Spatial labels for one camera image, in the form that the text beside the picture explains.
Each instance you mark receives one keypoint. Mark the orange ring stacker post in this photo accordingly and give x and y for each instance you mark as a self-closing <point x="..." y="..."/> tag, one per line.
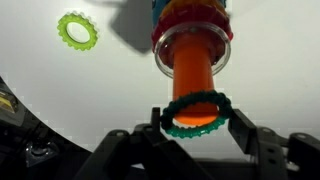
<point x="192" y="73"/>

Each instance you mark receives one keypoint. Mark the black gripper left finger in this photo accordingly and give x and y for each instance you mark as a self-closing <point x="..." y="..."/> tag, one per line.
<point x="155" y="117"/>

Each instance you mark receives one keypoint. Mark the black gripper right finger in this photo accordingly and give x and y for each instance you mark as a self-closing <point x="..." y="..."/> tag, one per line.
<point x="242" y="130"/>

